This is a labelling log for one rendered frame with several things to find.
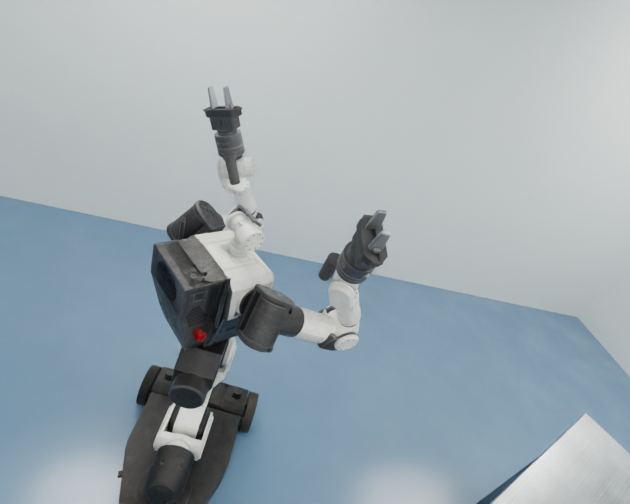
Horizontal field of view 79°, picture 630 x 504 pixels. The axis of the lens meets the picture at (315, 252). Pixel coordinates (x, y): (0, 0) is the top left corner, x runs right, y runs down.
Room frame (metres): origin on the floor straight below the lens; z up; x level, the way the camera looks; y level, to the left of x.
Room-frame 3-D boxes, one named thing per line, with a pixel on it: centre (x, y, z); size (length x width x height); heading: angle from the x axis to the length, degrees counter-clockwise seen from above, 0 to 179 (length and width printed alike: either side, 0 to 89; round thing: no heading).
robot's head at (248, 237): (0.89, 0.21, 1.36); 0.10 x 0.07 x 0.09; 52
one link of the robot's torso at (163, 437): (0.89, 0.23, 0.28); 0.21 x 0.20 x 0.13; 8
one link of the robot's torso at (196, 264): (0.85, 0.25, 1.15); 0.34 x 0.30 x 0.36; 52
